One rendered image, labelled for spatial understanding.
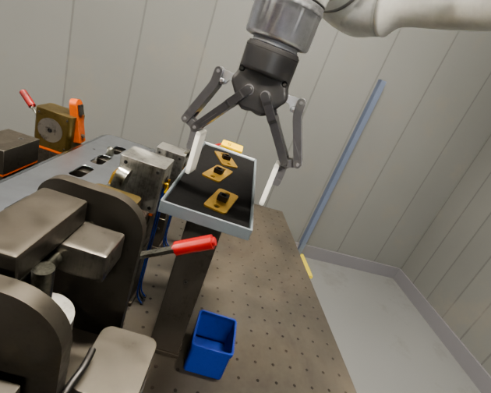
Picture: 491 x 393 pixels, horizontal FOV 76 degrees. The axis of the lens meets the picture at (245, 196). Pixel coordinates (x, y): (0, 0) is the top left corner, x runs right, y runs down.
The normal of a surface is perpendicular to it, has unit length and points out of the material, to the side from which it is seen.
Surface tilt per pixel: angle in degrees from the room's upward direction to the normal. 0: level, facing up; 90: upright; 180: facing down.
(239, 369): 0
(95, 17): 90
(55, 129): 90
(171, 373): 0
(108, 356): 0
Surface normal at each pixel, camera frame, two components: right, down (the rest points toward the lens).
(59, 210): 0.33, -0.87
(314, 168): 0.09, 0.43
